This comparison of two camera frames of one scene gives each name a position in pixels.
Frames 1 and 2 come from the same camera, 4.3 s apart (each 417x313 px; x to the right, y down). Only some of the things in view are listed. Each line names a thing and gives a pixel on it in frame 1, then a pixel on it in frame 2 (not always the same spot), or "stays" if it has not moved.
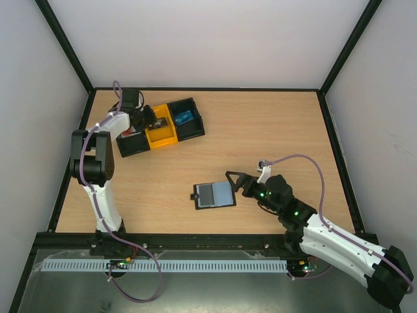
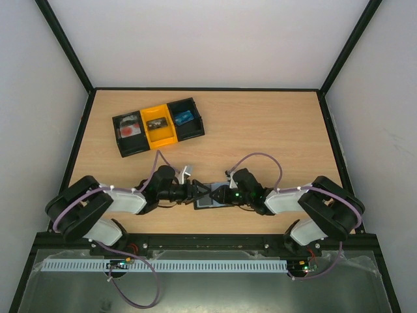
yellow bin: [163, 135] stays
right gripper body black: [243, 182] -> [226, 193]
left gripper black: [152, 119] -> [194, 193]
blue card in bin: [184, 118] stays
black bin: [133, 144] stays
